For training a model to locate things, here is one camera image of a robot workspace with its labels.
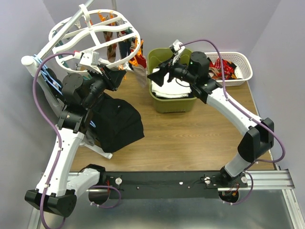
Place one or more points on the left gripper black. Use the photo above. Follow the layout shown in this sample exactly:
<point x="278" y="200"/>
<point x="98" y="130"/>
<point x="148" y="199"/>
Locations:
<point x="113" y="78"/>

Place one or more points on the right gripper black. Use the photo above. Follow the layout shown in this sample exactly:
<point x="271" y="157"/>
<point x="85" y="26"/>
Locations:
<point x="157" y="76"/>

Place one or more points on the grey beige sock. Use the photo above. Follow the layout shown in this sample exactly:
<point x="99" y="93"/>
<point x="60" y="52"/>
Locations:
<point x="139" y="69"/>

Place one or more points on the white round sock hanger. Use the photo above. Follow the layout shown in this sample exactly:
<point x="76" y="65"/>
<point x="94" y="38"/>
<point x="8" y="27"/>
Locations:
<point x="67" y="33"/>

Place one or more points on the brown argyle sock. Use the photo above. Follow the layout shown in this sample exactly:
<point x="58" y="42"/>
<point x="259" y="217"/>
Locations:
<point x="215" y="73"/>

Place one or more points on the red snowflake sock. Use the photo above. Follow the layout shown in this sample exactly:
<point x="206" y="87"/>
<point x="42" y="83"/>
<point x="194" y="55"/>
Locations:
<point x="226" y="68"/>

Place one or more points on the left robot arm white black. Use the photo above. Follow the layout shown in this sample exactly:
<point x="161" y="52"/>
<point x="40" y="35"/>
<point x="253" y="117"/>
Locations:
<point x="54" y="193"/>

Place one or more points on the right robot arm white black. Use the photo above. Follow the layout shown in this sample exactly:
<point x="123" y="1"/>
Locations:
<point x="257" y="133"/>

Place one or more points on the green plastic bin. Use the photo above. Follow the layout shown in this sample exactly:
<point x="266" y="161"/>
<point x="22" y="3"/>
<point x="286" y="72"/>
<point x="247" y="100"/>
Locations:
<point x="164" y="105"/>

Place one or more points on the white folded cloth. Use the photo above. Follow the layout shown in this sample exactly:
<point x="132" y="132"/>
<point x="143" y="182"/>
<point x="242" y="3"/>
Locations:
<point x="170" y="90"/>

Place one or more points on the black garment pile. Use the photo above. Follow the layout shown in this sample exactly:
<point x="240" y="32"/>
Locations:
<point x="117" y="124"/>

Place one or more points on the white drying rack stand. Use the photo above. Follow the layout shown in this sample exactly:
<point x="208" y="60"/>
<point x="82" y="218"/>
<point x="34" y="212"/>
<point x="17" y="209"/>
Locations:
<point x="45" y="81"/>

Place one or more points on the white perforated basket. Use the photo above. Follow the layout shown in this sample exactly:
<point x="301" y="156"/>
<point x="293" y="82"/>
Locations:
<point x="243" y="70"/>

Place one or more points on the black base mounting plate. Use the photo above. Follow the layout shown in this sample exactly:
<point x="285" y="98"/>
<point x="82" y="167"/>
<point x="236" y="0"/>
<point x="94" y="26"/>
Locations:
<point x="172" y="184"/>

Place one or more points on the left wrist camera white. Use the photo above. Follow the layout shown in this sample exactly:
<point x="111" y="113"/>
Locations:
<point x="89" y="60"/>

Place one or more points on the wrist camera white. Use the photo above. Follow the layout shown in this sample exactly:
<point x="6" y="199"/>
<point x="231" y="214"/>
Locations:
<point x="89" y="60"/>
<point x="177" y="49"/>

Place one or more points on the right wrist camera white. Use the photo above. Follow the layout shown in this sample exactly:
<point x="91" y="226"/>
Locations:
<point x="177" y="49"/>

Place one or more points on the aluminium frame rail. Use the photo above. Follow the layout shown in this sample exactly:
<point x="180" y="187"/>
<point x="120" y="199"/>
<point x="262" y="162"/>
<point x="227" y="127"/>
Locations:
<point x="269" y="201"/>

